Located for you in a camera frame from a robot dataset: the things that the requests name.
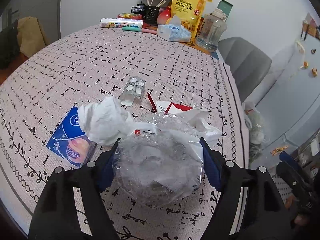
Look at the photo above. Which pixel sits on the red peach shaped jar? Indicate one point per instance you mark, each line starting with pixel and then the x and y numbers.
pixel 164 16

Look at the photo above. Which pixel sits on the brown paper bag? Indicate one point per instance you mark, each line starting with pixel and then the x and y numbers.
pixel 31 36

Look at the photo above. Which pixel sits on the teal pink pen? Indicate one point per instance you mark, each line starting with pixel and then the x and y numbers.
pixel 140 30

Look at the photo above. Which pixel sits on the silver pill blister pack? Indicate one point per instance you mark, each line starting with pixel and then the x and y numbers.
pixel 133 91

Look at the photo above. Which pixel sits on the green tall carton box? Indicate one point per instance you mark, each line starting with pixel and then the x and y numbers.
pixel 225 7

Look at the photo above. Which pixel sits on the white roll of bags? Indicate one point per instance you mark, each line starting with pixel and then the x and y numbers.
pixel 120 22

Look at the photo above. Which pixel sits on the grey upholstered chair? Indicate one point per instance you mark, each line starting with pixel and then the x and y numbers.
pixel 249 65

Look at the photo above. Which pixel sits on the white plastic bag with goods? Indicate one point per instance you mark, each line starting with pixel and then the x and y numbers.
pixel 256 127

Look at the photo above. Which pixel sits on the crumpled white paper wad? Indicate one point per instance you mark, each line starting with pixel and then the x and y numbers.
pixel 197 119

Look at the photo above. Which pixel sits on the white refrigerator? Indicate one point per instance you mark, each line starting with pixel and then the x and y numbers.
pixel 290 107

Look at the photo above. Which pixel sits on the red white cigarette pack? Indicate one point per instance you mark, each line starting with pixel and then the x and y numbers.
pixel 167 106

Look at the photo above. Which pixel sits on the clear plastic water jug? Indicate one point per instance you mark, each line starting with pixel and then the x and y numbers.
pixel 212 29

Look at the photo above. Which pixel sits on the blue pocket tissue pack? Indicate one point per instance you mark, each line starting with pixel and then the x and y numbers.
pixel 70 143

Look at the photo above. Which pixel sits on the black cloth on chair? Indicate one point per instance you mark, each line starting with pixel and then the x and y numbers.
pixel 10 54

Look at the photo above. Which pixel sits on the clear plastic wrap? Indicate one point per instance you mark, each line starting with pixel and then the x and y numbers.
pixel 161 161

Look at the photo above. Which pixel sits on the yellow snack bag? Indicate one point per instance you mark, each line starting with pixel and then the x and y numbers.
pixel 189 12

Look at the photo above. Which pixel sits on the white tissue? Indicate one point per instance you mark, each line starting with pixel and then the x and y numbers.
pixel 105 122

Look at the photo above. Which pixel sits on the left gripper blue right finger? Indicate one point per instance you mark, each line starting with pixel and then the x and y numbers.
pixel 213 166

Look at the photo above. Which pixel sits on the blue white tissue pack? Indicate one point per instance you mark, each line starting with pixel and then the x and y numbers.
pixel 174 31

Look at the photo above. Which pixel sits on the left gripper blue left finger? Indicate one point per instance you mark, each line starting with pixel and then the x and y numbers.
pixel 105 172

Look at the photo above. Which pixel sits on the grey door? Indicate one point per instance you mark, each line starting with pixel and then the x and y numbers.
pixel 47 12

